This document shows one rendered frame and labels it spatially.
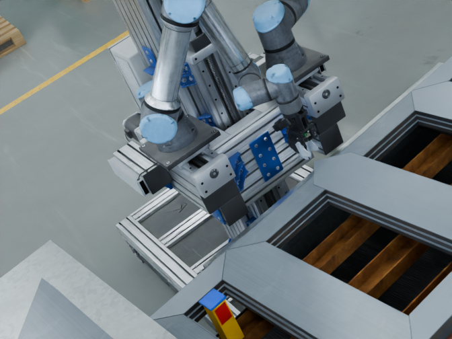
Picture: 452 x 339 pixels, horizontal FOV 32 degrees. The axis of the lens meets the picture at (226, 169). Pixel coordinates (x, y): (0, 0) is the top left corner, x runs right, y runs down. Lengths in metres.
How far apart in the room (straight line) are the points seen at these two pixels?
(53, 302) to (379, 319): 0.88
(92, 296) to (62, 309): 0.09
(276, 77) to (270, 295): 0.67
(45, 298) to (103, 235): 2.14
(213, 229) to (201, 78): 1.08
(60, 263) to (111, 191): 2.33
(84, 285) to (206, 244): 1.39
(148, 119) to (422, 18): 3.03
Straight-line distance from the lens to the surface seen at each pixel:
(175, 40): 2.32
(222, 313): 2.24
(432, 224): 2.22
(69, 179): 5.06
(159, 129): 2.43
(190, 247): 3.60
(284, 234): 2.40
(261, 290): 2.21
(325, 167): 2.56
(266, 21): 2.72
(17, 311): 2.32
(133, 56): 2.96
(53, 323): 2.16
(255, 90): 2.43
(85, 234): 4.47
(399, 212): 2.29
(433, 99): 2.72
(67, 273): 2.33
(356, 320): 2.03
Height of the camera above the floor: 2.32
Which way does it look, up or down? 32 degrees down
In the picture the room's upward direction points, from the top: 25 degrees counter-clockwise
